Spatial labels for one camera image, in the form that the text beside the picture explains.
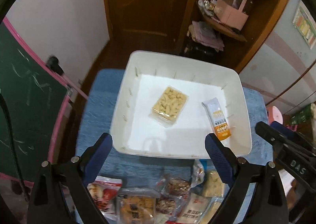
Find green chalkboard pink frame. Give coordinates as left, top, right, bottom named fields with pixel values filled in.
left=1, top=18, right=72, bottom=187

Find colourful wall poster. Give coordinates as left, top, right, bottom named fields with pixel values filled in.
left=292, top=1, right=316, bottom=49

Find green bag by wall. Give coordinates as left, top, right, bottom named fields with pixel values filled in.
left=290, top=103, right=316, bottom=125

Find nut candy clear wrapper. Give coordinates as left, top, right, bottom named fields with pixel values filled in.
left=156, top=174, right=191, bottom=197

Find red white snack packet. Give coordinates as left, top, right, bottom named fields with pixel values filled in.
left=87, top=176, right=123, bottom=221

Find pink plastic stool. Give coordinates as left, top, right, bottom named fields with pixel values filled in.
left=266, top=106, right=283, bottom=125

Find orange biscuit clear packet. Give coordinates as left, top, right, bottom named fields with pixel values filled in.
left=116, top=188, right=160, bottom=224

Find blue white candy packet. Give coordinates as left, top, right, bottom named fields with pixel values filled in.
left=191, top=159, right=205, bottom=188

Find yellow rice cracker packet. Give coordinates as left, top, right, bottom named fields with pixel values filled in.
left=202, top=170, right=226, bottom=198

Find large clear cracker bag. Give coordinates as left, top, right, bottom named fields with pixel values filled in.
left=199, top=198, right=223, bottom=224

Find white plastic storage bin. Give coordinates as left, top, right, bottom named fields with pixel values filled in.
left=110, top=51, right=252, bottom=159

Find folded pink clothes stack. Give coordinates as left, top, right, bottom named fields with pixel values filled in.
left=187, top=21, right=224, bottom=51

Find peanut candy clear packet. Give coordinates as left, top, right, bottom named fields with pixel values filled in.
left=148, top=86, right=189, bottom=128

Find orange white oats bar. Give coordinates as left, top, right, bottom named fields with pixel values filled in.
left=202, top=98, right=231, bottom=141

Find brown wooden door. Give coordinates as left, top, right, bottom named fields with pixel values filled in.
left=104, top=0, right=189, bottom=53

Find pink basket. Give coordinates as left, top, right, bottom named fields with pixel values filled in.
left=214, top=0, right=248, bottom=31

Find wooden corner shelf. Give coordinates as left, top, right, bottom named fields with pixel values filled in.
left=176, top=0, right=288, bottom=73

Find blue towel table cover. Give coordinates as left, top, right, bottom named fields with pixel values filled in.
left=75, top=68, right=274, bottom=224

